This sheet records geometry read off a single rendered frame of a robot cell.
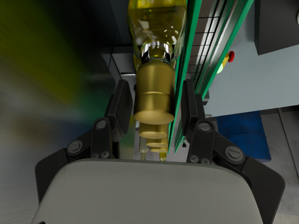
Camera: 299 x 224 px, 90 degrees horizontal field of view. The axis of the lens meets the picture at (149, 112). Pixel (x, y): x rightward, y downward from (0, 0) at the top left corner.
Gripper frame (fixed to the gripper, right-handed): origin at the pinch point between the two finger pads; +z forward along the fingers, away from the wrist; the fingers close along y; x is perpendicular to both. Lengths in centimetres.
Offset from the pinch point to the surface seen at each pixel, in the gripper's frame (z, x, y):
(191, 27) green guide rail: 19.9, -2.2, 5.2
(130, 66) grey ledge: 33.2, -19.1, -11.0
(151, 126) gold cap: 0.6, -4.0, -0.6
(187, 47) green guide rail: 21.1, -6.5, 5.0
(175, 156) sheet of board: 109, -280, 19
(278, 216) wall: 20, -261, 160
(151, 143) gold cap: 1.6, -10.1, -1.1
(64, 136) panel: 0.5, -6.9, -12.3
